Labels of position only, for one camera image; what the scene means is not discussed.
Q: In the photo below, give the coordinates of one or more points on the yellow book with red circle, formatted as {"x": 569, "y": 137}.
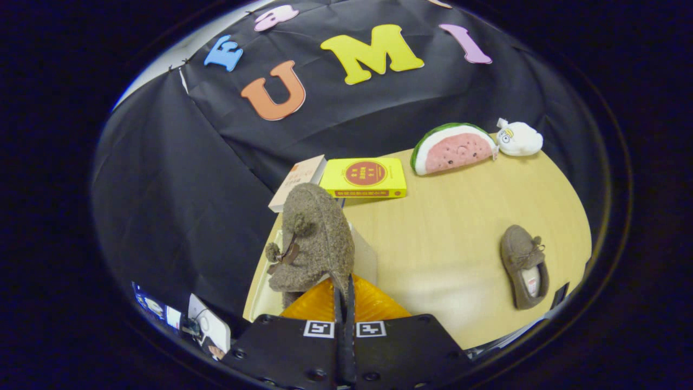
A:
{"x": 365, "y": 176}

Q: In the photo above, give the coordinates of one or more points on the blue lit screen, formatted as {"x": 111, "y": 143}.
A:
{"x": 154, "y": 306}

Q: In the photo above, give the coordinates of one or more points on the brown fuzzy shoe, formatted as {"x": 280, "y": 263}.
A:
{"x": 319, "y": 227}
{"x": 517, "y": 244}

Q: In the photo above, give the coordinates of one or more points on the white electronic device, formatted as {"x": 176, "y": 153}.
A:
{"x": 214, "y": 325}

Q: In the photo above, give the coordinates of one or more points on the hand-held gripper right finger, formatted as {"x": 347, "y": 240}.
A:
{"x": 395, "y": 352}

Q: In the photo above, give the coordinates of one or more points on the white plush toy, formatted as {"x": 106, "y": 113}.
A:
{"x": 522, "y": 140}

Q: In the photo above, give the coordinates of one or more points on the beige book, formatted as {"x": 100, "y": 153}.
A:
{"x": 298, "y": 176}

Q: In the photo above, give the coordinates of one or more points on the black table edge clip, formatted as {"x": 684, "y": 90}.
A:
{"x": 559, "y": 296}

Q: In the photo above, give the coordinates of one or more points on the watermelon slice plush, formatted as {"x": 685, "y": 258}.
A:
{"x": 455, "y": 151}

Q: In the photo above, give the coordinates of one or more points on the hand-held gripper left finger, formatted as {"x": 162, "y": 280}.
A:
{"x": 292, "y": 352}

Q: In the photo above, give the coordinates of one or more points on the black backdrop cloth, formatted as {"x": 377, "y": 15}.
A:
{"x": 189, "y": 189}

